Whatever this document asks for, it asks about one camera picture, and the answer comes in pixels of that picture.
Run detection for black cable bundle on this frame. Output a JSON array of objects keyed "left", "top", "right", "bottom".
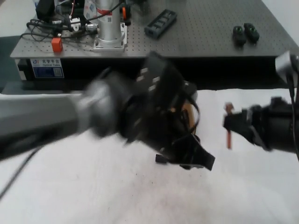
[{"left": 20, "top": 19, "right": 99, "bottom": 41}]

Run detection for blue and white label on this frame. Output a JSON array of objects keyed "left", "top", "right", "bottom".
[{"left": 30, "top": 58, "right": 64, "bottom": 79}]

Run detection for black cable on cloth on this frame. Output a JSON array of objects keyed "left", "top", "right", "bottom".
[{"left": 0, "top": 147, "right": 41, "bottom": 199}]

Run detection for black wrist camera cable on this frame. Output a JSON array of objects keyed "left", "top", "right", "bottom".
[{"left": 287, "top": 76, "right": 299, "bottom": 161}]

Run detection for black box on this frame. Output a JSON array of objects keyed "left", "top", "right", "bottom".
[{"left": 35, "top": 0, "right": 57, "bottom": 23}]

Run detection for black slotted tray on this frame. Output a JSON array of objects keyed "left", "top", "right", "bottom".
[{"left": 144, "top": 9, "right": 178, "bottom": 38}]

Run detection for small orange box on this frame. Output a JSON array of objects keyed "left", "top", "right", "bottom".
[{"left": 51, "top": 37, "right": 64, "bottom": 53}]

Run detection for brown-red bolt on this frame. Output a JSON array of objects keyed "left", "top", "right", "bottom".
[{"left": 223, "top": 102, "right": 235, "bottom": 150}]

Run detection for silver-white machine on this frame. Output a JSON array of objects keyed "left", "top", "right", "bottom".
[{"left": 93, "top": 0, "right": 128, "bottom": 51}]

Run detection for metal bench with holes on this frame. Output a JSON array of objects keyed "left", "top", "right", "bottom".
[{"left": 9, "top": 0, "right": 299, "bottom": 85}]

